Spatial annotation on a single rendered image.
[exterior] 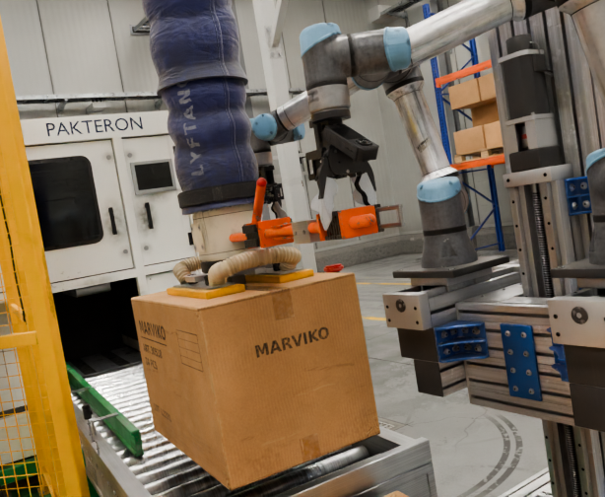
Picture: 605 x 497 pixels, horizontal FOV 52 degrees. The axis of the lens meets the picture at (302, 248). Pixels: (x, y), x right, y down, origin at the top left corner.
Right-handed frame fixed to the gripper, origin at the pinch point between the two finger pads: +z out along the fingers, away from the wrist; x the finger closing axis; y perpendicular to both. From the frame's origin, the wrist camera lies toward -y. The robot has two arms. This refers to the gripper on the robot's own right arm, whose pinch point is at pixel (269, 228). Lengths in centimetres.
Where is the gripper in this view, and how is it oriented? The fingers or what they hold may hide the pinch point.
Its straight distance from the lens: 203.8
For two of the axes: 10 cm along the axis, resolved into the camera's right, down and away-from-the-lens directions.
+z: 1.6, 9.8, 0.8
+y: 4.7, -0.1, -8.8
